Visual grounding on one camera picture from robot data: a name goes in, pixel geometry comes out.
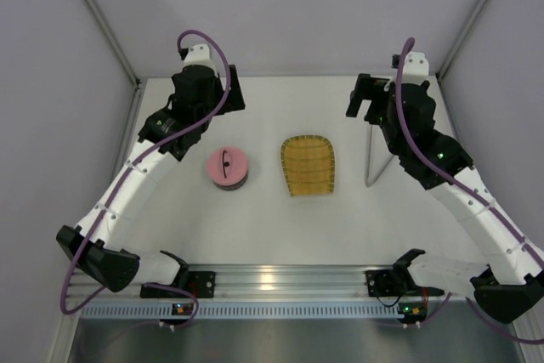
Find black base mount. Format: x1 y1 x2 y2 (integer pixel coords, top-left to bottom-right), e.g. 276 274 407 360
139 270 216 299
365 269 421 298

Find purple cable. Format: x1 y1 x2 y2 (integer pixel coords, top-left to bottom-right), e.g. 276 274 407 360
397 37 544 345
59 30 233 330

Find pink round lid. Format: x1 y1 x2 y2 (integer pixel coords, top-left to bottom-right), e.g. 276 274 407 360
207 146 249 184

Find green woven bamboo tray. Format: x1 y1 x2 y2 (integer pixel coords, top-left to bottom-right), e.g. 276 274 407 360
280 134 336 197

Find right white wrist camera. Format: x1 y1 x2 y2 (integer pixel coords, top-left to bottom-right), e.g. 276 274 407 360
402 51 429 85

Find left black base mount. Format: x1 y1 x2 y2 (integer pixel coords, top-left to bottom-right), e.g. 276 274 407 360
139 270 216 299

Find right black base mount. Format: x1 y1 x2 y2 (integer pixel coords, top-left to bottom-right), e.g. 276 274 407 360
365 269 421 298

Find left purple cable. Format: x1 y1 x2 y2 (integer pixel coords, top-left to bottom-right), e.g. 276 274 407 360
59 30 233 330

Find aluminium mounting rail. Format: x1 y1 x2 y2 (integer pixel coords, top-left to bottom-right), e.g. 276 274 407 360
60 255 392 309

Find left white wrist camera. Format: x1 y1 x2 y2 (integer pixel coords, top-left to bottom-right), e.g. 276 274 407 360
178 43 216 71

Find slotted cable duct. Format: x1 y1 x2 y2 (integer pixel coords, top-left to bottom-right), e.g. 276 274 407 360
80 301 427 320

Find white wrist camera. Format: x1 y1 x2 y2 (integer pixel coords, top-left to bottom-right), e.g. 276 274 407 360
178 43 216 71
402 51 429 85

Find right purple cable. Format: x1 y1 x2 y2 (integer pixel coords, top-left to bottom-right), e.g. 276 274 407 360
397 37 544 345

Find steel round lunch bowl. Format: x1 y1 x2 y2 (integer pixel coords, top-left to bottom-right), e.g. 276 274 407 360
214 173 249 191

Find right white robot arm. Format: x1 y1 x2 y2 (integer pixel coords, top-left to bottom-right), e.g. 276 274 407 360
346 74 543 324

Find silver metal tongs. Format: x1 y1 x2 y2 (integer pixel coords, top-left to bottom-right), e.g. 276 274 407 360
365 125 394 188

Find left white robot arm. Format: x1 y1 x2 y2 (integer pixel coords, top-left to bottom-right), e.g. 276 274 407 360
56 65 246 292

